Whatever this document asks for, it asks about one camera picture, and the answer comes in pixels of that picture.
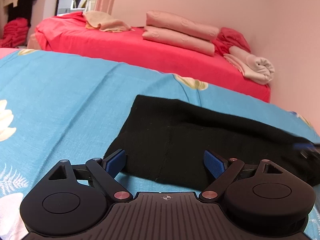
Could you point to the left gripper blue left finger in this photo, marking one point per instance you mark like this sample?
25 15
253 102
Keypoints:
112 164

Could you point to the black pants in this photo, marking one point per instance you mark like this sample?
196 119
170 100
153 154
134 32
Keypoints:
165 141

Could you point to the lower pink pillow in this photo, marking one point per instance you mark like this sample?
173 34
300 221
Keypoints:
174 38

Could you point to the rolled cream blanket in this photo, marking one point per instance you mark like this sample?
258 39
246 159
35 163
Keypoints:
257 69

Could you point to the red bedsheet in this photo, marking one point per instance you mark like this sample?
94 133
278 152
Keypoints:
68 34

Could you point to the beige folded towel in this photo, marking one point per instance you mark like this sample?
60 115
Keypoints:
104 22

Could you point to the stacked red clothes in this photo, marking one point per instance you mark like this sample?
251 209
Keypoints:
15 33

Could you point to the pink pillow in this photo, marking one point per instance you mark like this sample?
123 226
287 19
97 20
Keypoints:
174 38
178 23

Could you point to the blue floral bedsheet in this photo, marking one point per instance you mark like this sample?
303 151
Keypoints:
62 106

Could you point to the upper pink pillow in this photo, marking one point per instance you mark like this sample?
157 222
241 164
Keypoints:
178 23

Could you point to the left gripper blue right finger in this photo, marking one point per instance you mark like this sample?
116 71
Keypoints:
217 165

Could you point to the red crumpled cloth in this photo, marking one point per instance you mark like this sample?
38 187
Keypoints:
227 38

